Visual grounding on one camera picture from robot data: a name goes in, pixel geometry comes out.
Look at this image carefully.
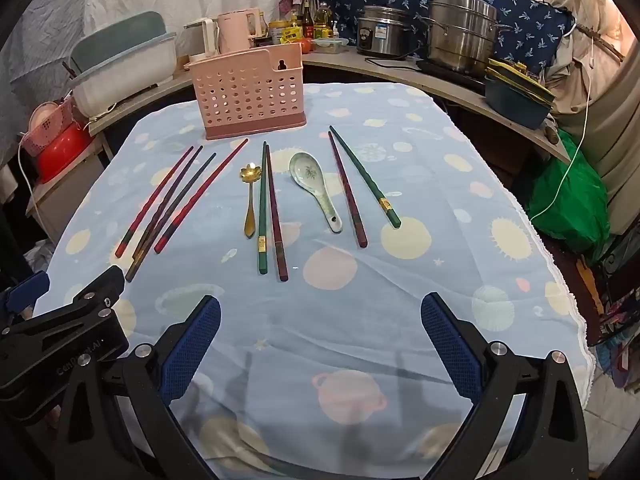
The light blue printed tablecloth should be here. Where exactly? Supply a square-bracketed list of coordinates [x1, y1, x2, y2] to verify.
[32, 82, 596, 480]

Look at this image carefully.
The wood grain counter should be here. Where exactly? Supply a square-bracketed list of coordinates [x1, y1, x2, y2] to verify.
[89, 67, 202, 137]

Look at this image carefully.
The pink electric kettle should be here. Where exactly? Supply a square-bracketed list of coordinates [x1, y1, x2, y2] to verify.
[216, 8, 264, 54]

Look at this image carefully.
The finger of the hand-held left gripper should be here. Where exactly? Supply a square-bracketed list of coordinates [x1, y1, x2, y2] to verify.
[0, 272, 52, 321]
[0, 265, 126, 356]

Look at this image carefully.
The steel rice cooker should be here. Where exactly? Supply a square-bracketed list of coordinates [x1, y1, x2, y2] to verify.
[357, 5, 424, 59]

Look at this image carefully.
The cooking oil bottle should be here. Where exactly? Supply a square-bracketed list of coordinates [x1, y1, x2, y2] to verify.
[315, 2, 335, 39]

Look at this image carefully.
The red plastic basin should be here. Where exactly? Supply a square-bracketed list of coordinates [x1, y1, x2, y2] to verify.
[37, 121, 94, 184]

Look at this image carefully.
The gold flower spoon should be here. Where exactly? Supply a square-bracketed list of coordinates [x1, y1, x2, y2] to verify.
[240, 163, 264, 239]

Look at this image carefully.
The grey striped hanging sheet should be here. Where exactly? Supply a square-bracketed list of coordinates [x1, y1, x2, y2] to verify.
[0, 0, 86, 166]

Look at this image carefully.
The red black chopstick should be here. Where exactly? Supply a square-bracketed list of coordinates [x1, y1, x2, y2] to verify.
[114, 146, 194, 259]
[154, 138, 249, 254]

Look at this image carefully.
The white glass kettle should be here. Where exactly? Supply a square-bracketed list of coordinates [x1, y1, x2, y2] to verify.
[184, 17, 219, 62]

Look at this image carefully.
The wooden side shelf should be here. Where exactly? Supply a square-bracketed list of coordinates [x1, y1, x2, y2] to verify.
[26, 135, 110, 243]

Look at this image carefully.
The white dish drainer box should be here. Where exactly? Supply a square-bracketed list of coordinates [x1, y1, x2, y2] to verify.
[67, 12, 179, 117]

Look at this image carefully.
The steel steamer pot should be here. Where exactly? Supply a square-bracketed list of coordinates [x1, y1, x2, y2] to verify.
[419, 0, 512, 74]

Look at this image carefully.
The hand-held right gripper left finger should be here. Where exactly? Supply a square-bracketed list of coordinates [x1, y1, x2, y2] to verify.
[52, 295, 222, 480]

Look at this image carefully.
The beige counter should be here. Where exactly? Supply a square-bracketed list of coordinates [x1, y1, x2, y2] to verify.
[301, 51, 573, 165]

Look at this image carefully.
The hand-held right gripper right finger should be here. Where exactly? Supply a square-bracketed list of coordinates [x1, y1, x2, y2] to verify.
[421, 292, 591, 480]

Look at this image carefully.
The beige curtain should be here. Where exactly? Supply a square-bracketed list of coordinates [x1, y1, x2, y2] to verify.
[532, 0, 640, 233]

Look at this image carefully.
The white cable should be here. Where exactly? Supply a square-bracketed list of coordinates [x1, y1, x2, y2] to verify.
[529, 24, 595, 222]

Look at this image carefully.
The green plastic bag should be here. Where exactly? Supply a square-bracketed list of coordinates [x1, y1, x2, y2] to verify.
[526, 129, 612, 255]

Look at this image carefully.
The green chopstick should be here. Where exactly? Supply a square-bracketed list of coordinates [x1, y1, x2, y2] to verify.
[257, 141, 269, 275]
[329, 125, 402, 229]

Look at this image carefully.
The dark brown chopstick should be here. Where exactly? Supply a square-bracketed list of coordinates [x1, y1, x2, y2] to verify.
[125, 145, 204, 282]
[132, 153, 217, 263]

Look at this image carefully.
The dark red chopstick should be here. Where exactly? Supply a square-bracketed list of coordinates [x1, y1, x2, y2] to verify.
[264, 144, 290, 282]
[327, 131, 369, 249]

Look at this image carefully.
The black induction cooker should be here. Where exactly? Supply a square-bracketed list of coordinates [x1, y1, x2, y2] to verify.
[416, 59, 490, 87]

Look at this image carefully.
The white ceramic soup spoon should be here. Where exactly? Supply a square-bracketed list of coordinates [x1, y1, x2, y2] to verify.
[289, 152, 344, 234]

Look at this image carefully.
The pink perforated utensil basket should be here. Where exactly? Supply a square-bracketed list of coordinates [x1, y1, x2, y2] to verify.
[189, 42, 307, 141]

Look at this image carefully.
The stack of yellow teal bowls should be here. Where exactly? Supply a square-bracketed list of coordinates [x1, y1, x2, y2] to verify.
[483, 58, 557, 129]

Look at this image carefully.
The clear food container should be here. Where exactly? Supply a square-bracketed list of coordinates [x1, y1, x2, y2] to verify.
[312, 37, 351, 55]

